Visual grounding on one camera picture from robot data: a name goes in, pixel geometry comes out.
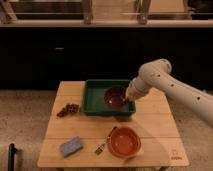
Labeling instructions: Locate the dark red bowl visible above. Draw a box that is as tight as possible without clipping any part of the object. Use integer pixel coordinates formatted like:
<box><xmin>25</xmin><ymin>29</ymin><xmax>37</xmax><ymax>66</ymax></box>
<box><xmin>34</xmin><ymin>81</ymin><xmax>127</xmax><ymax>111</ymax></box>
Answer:
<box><xmin>104</xmin><ymin>85</ymin><xmax>128</xmax><ymax>109</ymax></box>

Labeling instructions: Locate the orange bowl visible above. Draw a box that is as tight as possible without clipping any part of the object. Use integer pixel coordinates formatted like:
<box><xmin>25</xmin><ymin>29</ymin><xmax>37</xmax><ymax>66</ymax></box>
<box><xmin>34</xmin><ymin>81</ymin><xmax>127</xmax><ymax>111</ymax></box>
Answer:
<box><xmin>107</xmin><ymin>126</ymin><xmax>141</xmax><ymax>158</ymax></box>

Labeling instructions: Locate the wooden folding table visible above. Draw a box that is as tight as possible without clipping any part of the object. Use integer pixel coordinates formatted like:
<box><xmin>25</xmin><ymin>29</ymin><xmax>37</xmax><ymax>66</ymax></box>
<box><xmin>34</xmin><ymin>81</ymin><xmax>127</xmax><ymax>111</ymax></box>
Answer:
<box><xmin>37</xmin><ymin>81</ymin><xmax>189</xmax><ymax>168</ymax></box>

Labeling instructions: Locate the wooden shelf rack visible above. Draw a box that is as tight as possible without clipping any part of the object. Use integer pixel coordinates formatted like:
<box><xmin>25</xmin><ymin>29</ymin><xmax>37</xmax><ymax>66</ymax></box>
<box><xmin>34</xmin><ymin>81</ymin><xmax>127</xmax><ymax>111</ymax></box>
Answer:
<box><xmin>0</xmin><ymin>0</ymin><xmax>213</xmax><ymax>28</ymax></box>

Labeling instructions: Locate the green plastic tray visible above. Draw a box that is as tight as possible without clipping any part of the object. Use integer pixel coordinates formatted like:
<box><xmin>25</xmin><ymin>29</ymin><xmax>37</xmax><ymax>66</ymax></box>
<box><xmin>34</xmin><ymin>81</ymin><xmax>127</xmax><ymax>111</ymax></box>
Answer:
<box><xmin>81</xmin><ymin>79</ymin><xmax>136</xmax><ymax>117</ymax></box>

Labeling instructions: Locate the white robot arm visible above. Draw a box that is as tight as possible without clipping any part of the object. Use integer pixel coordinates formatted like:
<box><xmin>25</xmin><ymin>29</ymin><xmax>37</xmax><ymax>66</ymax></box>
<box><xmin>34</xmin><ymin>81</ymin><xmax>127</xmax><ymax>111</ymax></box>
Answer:
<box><xmin>126</xmin><ymin>59</ymin><xmax>213</xmax><ymax>128</ymax></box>

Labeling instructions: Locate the blue sponge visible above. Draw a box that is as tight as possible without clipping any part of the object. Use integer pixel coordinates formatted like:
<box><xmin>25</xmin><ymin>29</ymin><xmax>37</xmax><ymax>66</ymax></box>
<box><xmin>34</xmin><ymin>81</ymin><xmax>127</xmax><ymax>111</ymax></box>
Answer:
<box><xmin>60</xmin><ymin>136</ymin><xmax>83</xmax><ymax>157</ymax></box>

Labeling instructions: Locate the black post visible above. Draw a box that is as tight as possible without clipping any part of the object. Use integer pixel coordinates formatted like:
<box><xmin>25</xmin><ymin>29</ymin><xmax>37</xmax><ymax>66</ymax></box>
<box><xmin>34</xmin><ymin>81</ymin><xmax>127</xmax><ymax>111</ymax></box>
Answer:
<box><xmin>8</xmin><ymin>143</ymin><xmax>17</xmax><ymax>171</ymax></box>

